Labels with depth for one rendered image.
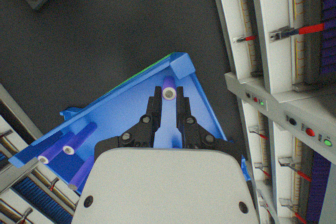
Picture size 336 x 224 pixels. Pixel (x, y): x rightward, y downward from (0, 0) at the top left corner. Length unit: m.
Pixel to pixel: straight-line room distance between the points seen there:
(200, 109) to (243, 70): 0.41
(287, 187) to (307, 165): 0.18
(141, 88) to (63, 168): 0.22
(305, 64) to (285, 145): 0.28
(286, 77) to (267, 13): 0.17
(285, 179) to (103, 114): 0.70
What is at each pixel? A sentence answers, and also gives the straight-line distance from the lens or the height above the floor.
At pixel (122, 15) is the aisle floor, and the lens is 0.74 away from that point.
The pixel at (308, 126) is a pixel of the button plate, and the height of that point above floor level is 0.46.
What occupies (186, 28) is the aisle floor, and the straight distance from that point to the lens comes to 0.69.
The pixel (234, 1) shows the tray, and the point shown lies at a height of 0.16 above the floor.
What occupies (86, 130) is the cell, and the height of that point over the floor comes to 0.51.
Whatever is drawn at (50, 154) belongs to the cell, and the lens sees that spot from 0.28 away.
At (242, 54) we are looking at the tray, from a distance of 0.59.
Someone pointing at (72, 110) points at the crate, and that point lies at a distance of 0.94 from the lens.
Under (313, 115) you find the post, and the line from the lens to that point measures 0.38.
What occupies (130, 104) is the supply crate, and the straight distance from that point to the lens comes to 0.23.
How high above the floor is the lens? 0.68
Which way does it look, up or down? 69 degrees down
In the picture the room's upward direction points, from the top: 176 degrees counter-clockwise
